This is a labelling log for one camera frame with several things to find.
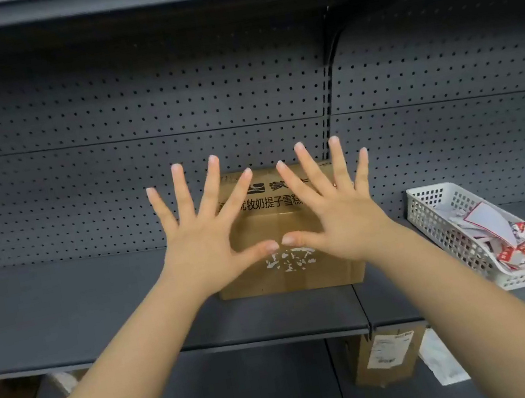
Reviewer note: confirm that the black curved shelf bracket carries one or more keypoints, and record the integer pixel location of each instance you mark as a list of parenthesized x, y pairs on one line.
[(363, 24)]

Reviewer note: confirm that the person's left little finger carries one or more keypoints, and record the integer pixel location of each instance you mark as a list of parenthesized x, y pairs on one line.
[(163, 210)]

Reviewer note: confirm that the person's left thumb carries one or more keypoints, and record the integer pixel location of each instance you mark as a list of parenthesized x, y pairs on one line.
[(258, 251)]

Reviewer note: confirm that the person's left middle finger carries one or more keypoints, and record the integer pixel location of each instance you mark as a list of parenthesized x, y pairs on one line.
[(209, 185)]

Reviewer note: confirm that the person's right hand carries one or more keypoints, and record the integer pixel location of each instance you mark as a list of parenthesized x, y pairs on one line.
[(351, 221)]

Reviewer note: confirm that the wide gray metal shelf board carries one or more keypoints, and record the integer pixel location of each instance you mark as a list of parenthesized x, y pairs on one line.
[(60, 310)]

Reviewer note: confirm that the gray perforated back panel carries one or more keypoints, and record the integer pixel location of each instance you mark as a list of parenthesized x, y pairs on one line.
[(451, 99), (81, 136)]

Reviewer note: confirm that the person's right thumb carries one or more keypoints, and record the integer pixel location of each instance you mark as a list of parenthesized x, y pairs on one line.
[(302, 239)]

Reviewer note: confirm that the white plastic bag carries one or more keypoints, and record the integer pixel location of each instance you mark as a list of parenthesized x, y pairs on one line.
[(443, 361)]

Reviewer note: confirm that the pile of red-white paper tags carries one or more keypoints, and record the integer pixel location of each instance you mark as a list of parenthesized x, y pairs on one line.
[(486, 219)]

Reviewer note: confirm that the black slotted shelf upright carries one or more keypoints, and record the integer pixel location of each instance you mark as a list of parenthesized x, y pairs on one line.
[(329, 110)]

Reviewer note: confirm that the person's right little finger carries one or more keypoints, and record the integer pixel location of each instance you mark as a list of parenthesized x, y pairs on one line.
[(361, 172)]

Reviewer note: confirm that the person's left hand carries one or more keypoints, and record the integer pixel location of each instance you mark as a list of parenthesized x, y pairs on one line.
[(196, 252)]

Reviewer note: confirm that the cardboard box with white label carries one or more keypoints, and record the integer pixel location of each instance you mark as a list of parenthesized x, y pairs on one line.
[(394, 355)]

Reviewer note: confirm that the person's right forearm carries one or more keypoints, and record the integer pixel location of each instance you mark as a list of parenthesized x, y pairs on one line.
[(488, 319)]

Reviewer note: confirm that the brown printed cardboard box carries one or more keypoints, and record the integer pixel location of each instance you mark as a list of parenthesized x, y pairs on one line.
[(271, 220)]

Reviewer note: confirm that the person's right middle finger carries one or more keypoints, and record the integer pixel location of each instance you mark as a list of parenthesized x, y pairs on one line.
[(316, 167)]

